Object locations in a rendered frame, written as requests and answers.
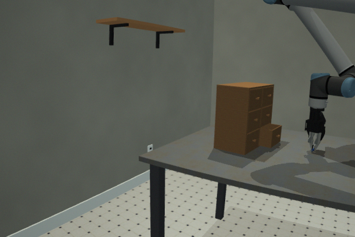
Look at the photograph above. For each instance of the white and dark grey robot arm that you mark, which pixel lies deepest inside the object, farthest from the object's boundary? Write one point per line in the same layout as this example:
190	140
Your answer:
322	84

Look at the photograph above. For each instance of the brown wooden chest of drawers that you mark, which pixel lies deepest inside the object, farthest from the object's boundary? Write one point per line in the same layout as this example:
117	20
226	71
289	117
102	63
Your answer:
231	117

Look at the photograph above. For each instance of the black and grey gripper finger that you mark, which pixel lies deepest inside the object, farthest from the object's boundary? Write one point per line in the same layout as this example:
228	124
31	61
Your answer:
310	139
319	137

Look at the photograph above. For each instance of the brown wooden drawer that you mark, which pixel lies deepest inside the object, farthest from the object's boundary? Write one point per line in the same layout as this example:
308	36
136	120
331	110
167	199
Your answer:
253	123
267	95
255	98
252	140
270	135
266	114

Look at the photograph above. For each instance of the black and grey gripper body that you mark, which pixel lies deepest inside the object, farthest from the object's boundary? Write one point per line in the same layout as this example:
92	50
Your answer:
314	122

